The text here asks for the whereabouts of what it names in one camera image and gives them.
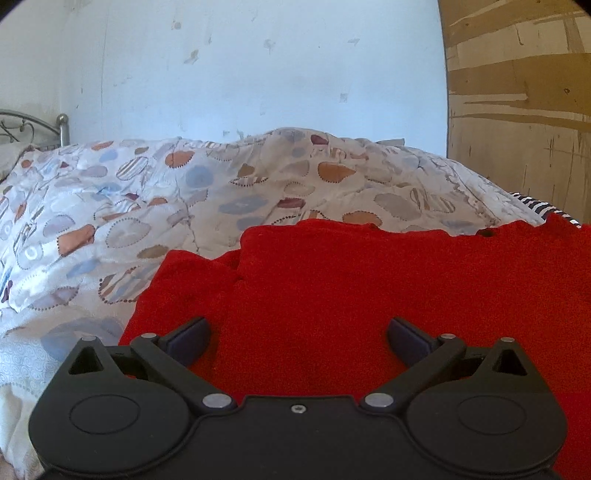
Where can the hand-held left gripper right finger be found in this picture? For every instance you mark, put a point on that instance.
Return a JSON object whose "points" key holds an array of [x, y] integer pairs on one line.
{"points": [[407, 342]]}

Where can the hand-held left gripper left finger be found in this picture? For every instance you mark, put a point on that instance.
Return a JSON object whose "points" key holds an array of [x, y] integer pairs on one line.
{"points": [[189, 342]]}

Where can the red knitted sweater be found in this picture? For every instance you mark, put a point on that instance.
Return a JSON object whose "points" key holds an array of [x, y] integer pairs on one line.
{"points": [[323, 300]]}

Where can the patterned quilt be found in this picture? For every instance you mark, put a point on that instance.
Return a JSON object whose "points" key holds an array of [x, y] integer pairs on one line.
{"points": [[207, 194]]}

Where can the striped bed sheet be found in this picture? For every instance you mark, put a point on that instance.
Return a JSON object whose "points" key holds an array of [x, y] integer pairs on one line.
{"points": [[540, 205]]}

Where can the grey pillow with patterned border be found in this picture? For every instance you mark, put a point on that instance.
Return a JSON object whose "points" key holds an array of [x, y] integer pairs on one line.
{"points": [[11, 157]]}

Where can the wooden wardrobe panel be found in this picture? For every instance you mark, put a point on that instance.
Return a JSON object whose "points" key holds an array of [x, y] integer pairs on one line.
{"points": [[517, 101]]}

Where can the metal bed headboard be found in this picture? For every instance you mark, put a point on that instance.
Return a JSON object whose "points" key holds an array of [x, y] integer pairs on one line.
{"points": [[27, 122]]}

